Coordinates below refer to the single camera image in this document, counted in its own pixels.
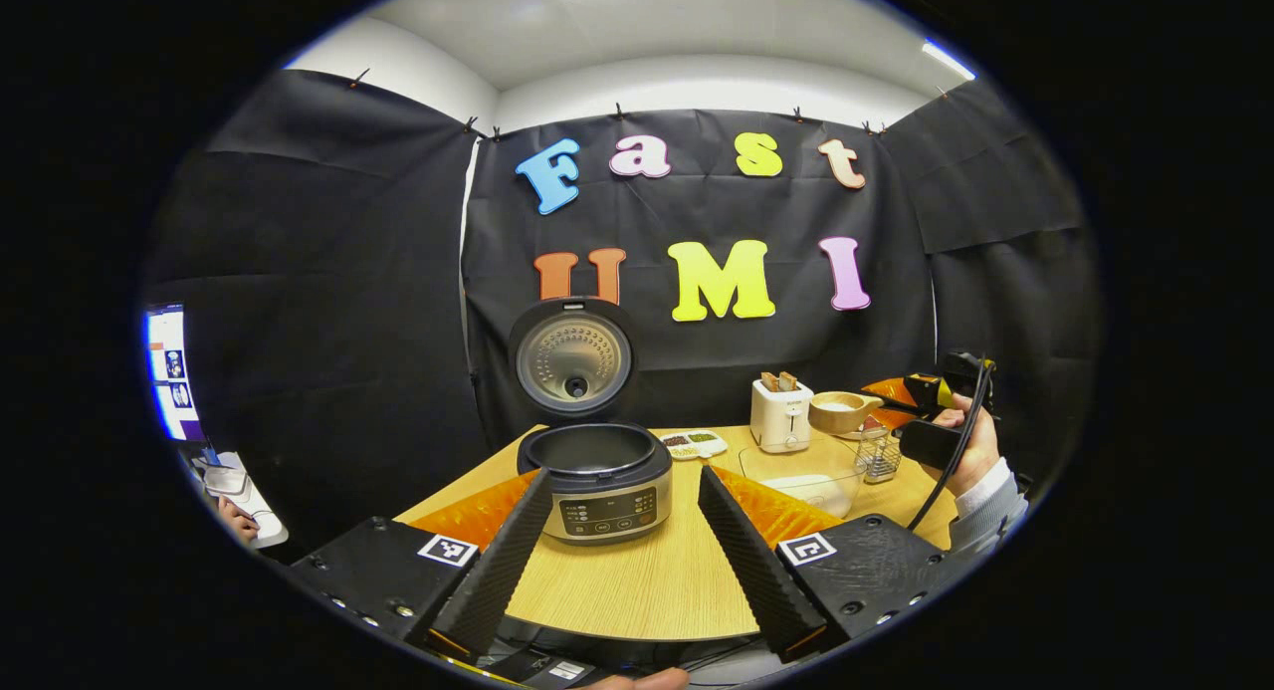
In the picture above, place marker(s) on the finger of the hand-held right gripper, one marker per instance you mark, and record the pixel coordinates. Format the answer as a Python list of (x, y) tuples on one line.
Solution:
[(896, 401)]

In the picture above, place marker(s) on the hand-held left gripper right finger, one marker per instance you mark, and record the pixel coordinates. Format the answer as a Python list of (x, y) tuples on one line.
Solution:
[(746, 566)]

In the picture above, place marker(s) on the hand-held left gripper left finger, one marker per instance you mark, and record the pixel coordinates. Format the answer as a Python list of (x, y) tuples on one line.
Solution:
[(503, 566)]

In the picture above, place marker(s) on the clear chopstick holder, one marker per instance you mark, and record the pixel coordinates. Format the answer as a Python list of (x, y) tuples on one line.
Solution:
[(881, 461)]

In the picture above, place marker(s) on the wooden spoon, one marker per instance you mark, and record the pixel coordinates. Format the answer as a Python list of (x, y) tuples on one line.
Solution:
[(831, 423)]

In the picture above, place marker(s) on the grey rice cooker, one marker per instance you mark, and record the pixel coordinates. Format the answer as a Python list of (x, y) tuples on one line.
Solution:
[(607, 501)]

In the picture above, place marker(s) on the clear glass bowl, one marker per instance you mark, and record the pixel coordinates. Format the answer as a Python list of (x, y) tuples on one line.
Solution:
[(766, 461)]

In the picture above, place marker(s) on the white toaster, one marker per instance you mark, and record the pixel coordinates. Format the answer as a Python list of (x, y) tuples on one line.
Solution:
[(781, 421)]

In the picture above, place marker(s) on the white divided grain dish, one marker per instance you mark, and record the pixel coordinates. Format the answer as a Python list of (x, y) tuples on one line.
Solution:
[(712, 449)]

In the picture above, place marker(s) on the white flat object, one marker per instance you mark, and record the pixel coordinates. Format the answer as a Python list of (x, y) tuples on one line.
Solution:
[(267, 526)]

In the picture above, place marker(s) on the black backdrop cloth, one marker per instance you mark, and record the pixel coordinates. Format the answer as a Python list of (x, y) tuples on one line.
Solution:
[(318, 322)]

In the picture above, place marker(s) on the narrow ceiling light panel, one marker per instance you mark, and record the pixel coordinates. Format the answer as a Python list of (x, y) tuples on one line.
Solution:
[(948, 60)]

